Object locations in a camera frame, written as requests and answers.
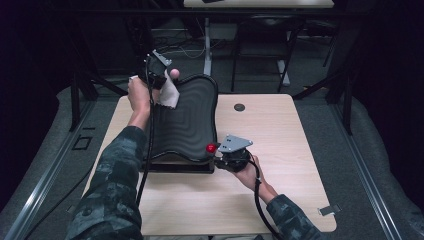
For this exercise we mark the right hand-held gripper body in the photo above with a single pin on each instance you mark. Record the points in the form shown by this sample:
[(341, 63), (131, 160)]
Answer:
[(235, 160)]

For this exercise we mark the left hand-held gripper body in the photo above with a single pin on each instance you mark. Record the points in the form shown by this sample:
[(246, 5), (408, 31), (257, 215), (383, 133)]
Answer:
[(156, 71)]

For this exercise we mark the black wavy tray stand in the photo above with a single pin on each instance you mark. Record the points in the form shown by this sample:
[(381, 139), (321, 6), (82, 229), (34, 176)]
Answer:
[(193, 116)]

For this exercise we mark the person's right hand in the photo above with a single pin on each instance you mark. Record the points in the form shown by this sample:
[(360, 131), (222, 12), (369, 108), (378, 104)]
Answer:
[(250, 176)]

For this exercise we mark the dark round table grommet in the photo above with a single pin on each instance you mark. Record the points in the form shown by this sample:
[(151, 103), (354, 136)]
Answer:
[(239, 107)]

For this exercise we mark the white background table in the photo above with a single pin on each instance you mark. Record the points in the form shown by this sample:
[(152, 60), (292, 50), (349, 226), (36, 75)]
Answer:
[(208, 50)]

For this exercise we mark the black metal crossbar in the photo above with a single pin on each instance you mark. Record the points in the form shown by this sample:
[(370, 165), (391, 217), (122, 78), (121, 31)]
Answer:
[(133, 12)]

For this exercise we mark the black chair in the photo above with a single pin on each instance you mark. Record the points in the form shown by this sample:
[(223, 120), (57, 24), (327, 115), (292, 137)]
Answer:
[(266, 30)]

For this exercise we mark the black metal frame post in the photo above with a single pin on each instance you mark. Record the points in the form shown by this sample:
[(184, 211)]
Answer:
[(75, 106), (348, 110)]

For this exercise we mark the aluminium floor rail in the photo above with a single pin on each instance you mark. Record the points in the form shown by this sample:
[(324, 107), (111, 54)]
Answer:
[(366, 173), (43, 186)]

